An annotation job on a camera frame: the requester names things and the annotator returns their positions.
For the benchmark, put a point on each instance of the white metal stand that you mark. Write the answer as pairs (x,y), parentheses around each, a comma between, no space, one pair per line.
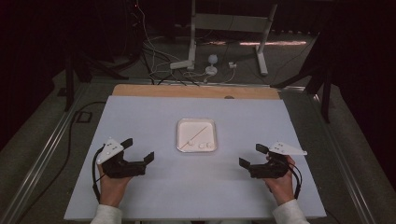
(230,23)

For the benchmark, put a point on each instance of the person's left hand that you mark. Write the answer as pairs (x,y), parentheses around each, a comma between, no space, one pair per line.
(112,189)

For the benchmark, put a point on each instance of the black angled floor stand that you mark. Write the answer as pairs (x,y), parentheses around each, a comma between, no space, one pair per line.
(326,102)

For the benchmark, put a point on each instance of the white square tray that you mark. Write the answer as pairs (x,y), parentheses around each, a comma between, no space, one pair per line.
(199,124)

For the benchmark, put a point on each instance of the pale blue table mat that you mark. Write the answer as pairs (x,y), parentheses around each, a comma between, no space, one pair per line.
(149,124)

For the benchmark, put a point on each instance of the small white plug adapter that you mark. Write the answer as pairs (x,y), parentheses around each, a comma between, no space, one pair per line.
(232,65)

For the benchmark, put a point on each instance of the black square floor frame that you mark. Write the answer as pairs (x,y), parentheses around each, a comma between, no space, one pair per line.
(77,117)

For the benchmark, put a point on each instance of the black tripod stand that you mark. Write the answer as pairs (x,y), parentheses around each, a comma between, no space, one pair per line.
(69,84)

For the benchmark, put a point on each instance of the small white ball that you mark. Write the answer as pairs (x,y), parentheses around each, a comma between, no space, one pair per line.
(190,143)
(202,145)

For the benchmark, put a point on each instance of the aluminium floor rail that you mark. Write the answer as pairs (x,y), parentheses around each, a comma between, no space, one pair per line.
(40,161)
(345,174)

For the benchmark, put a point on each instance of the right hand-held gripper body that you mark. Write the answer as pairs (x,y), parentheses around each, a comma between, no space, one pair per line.
(269,169)

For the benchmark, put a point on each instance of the white round desk lamp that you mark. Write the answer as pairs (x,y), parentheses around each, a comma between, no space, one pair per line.
(212,59)

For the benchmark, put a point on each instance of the person's right hand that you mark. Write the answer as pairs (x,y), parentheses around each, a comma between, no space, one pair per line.
(281,188)

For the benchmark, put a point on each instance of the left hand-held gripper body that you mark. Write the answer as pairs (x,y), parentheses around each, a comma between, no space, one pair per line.
(123,168)

